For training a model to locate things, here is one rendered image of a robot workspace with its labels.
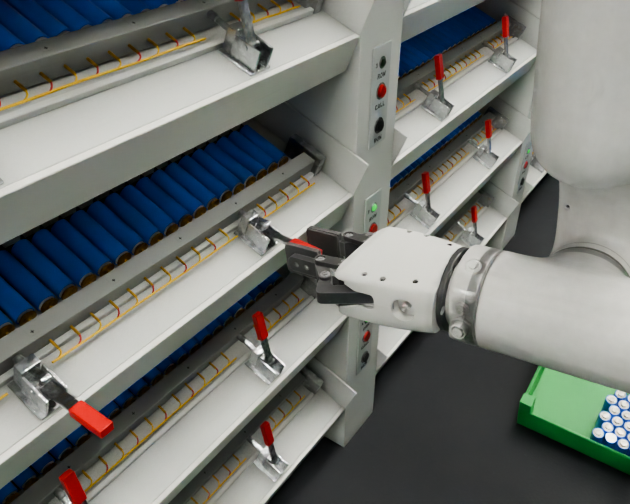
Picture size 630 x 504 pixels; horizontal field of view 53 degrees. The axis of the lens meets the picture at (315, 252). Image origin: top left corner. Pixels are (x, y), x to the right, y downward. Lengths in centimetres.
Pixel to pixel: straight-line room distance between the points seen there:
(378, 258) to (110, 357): 25
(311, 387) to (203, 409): 29
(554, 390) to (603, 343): 72
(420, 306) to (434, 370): 71
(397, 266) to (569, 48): 23
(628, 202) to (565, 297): 10
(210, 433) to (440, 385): 58
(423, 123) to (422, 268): 45
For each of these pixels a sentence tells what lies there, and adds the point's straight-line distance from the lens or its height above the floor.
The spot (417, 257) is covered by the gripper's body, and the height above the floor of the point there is 54.
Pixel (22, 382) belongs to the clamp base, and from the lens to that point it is 54.
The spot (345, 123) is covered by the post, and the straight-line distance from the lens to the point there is 75.
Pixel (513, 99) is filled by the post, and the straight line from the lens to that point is 143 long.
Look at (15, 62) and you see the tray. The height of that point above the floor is 73.
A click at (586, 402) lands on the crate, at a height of 3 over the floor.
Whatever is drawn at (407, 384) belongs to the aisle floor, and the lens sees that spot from 120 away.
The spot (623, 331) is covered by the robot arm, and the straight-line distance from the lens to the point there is 49.
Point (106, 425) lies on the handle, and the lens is 49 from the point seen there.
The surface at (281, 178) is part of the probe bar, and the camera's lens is 72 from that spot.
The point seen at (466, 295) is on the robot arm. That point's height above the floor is 55.
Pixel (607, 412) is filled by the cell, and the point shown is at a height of 8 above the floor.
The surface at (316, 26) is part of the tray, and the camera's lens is 69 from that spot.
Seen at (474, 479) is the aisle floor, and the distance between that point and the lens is 109.
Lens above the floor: 86
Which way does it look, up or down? 35 degrees down
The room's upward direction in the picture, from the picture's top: straight up
